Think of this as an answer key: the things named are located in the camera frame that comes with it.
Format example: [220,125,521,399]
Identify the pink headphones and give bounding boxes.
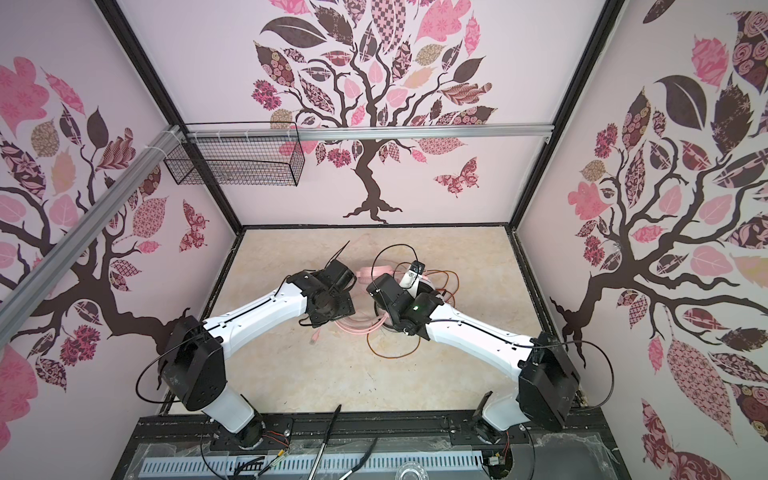
[335,262,410,336]

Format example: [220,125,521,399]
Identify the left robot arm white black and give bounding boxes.
[157,260,357,449]

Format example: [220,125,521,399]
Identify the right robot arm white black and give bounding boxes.
[367,274,580,432]

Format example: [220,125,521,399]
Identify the red orange headphone cable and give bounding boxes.
[365,268,461,360]

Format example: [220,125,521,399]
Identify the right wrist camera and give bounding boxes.
[399,260,425,290]

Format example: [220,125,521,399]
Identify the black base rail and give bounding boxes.
[111,410,630,479]

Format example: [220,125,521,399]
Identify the black wire basket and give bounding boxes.
[164,120,305,187]

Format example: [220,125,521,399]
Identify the white slotted cable duct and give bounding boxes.
[134,451,484,479]

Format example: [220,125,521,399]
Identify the back aluminium rail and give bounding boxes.
[186,123,554,142]

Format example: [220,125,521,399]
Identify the aluminium rail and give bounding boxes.
[186,123,554,142]
[1,125,184,345]

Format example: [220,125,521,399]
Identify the left aluminium rail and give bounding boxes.
[1,125,184,345]

